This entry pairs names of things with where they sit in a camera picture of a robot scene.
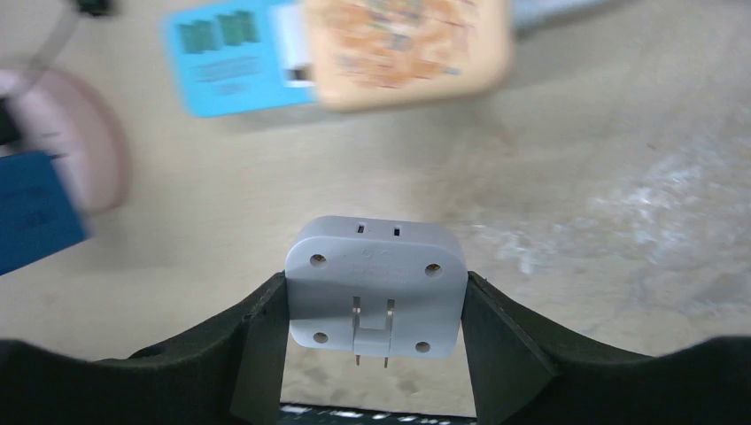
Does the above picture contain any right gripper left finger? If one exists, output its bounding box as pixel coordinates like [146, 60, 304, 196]
[1, 273, 290, 424]

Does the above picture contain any round pink power socket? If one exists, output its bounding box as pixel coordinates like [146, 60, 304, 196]
[1, 69, 131, 215]

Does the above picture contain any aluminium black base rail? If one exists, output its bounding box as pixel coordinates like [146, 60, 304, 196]
[277, 403, 476, 425]

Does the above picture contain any white square wall adapter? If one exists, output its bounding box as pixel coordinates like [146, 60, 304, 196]
[284, 216, 468, 359]

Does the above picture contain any tan cube plug adapter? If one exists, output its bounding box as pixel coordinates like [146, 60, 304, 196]
[301, 0, 514, 112]

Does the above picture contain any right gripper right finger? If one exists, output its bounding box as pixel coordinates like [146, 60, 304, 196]
[461, 273, 750, 424]

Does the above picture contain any teal power strip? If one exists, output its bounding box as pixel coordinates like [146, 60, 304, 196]
[162, 1, 315, 118]

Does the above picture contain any blue cube socket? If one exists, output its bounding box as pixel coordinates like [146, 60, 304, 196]
[1, 151, 87, 274]

